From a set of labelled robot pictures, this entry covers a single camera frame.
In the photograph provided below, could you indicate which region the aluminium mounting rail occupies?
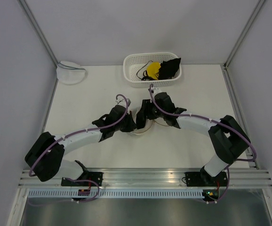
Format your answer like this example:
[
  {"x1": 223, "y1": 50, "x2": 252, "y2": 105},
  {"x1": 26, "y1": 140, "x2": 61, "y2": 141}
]
[{"x1": 18, "y1": 168, "x2": 272, "y2": 189}]

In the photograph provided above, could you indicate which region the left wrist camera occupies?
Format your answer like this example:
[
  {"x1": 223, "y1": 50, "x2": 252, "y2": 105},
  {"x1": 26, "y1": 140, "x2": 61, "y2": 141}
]
[{"x1": 116, "y1": 98, "x2": 131, "y2": 106}]

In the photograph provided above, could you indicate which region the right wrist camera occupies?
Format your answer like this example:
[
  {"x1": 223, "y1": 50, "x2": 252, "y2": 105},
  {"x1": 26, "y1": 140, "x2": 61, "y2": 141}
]
[{"x1": 149, "y1": 88, "x2": 162, "y2": 95}]

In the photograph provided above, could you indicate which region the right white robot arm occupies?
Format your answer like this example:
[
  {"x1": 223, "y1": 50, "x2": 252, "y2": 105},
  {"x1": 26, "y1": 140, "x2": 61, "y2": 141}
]
[{"x1": 136, "y1": 92, "x2": 251, "y2": 186}]

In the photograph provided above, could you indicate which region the white mesh laundry bag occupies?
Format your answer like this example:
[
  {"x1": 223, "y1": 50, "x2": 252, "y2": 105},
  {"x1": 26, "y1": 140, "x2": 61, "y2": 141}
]
[{"x1": 129, "y1": 107, "x2": 169, "y2": 136}]

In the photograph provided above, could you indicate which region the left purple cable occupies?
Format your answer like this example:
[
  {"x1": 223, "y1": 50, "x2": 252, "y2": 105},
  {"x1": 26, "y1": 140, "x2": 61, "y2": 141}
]
[{"x1": 28, "y1": 94, "x2": 129, "y2": 177}]

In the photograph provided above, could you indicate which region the white plastic basket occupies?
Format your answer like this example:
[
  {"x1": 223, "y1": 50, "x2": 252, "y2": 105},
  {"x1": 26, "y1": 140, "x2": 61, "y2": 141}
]
[{"x1": 123, "y1": 52, "x2": 182, "y2": 88}]

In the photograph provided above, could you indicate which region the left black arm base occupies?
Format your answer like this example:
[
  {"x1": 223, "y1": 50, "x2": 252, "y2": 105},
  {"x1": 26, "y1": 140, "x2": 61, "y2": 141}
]
[{"x1": 61, "y1": 160, "x2": 103, "y2": 187}]

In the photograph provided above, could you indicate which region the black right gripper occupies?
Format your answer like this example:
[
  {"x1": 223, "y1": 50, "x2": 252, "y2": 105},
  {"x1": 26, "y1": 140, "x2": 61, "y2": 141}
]
[{"x1": 136, "y1": 99, "x2": 166, "y2": 121}]

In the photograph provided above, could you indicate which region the white slotted cable duct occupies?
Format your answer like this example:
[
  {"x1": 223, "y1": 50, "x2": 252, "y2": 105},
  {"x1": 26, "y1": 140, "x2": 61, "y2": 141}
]
[{"x1": 28, "y1": 188, "x2": 204, "y2": 199}]

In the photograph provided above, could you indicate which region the black bra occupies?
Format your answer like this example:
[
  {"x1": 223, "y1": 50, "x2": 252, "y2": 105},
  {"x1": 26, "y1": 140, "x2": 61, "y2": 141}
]
[{"x1": 158, "y1": 58, "x2": 181, "y2": 80}]

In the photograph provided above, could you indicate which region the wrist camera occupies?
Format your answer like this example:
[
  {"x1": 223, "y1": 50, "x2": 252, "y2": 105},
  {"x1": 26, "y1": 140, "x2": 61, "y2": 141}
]
[
  {"x1": 116, "y1": 98, "x2": 131, "y2": 106},
  {"x1": 149, "y1": 88, "x2": 162, "y2": 95}
]

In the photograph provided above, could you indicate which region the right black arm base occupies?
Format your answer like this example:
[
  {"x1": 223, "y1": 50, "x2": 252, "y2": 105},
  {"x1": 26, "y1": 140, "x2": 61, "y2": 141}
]
[{"x1": 181, "y1": 164, "x2": 230, "y2": 187}]

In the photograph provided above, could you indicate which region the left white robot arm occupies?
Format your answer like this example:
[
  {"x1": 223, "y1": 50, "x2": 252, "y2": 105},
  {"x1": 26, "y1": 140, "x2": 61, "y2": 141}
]
[{"x1": 25, "y1": 104, "x2": 136, "y2": 186}]

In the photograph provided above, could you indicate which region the white folded mesh bag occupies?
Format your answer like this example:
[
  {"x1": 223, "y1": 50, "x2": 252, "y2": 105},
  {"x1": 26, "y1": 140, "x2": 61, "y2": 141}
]
[{"x1": 56, "y1": 61, "x2": 87, "y2": 85}]

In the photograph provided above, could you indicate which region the yellow bra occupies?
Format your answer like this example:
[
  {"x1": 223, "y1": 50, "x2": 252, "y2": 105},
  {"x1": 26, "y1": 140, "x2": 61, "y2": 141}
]
[{"x1": 146, "y1": 62, "x2": 161, "y2": 80}]

